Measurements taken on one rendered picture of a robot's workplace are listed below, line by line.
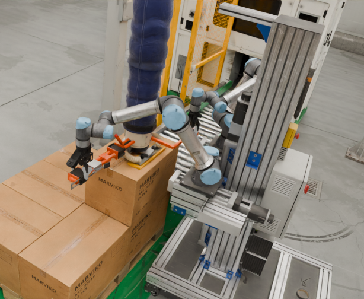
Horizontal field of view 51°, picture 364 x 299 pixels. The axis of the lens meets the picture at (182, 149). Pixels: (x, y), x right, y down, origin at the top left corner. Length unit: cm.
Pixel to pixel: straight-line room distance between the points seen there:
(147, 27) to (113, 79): 184
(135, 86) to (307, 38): 102
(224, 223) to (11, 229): 135
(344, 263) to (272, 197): 162
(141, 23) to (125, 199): 111
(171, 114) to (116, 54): 207
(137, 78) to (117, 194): 78
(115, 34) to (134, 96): 154
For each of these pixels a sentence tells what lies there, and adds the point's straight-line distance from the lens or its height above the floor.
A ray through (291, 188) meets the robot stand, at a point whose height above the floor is 116.
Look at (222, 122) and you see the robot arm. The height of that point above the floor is 121.
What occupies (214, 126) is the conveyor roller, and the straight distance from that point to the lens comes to 409.
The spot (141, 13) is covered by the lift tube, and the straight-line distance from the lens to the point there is 223.
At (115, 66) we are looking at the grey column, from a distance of 396.
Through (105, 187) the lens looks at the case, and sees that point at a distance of 263.
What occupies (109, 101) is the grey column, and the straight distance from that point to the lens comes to 414.
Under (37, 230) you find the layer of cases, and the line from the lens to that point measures 268.
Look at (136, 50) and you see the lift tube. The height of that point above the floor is 170.
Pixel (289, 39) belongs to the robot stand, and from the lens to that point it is 209.
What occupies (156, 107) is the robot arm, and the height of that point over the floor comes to 151.
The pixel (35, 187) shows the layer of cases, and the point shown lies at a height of 54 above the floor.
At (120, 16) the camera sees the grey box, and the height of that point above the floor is 151.
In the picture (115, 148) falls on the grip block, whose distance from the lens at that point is 246.
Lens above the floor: 243
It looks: 32 degrees down
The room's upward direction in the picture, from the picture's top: 11 degrees clockwise
